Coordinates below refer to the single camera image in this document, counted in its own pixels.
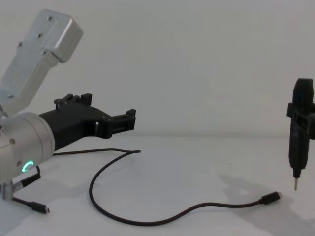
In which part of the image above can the long black plug cable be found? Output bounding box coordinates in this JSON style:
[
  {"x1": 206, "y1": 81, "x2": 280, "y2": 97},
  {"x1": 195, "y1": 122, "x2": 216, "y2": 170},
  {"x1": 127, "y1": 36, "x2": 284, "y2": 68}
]
[{"x1": 11, "y1": 148, "x2": 283, "y2": 221}]

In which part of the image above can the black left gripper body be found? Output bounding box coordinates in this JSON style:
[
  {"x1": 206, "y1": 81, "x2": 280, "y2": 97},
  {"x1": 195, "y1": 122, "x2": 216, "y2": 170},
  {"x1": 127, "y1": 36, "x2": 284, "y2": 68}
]
[{"x1": 38, "y1": 93, "x2": 110, "y2": 152}]

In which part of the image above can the white table cloth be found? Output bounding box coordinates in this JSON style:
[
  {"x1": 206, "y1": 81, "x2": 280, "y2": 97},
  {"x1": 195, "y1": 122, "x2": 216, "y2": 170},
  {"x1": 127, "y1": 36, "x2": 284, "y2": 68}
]
[{"x1": 0, "y1": 134, "x2": 315, "y2": 236}]

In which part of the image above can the black electric screwdriver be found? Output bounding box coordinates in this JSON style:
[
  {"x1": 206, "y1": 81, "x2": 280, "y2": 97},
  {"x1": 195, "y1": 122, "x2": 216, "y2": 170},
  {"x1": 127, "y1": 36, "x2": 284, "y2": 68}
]
[{"x1": 287, "y1": 78, "x2": 315, "y2": 192}]

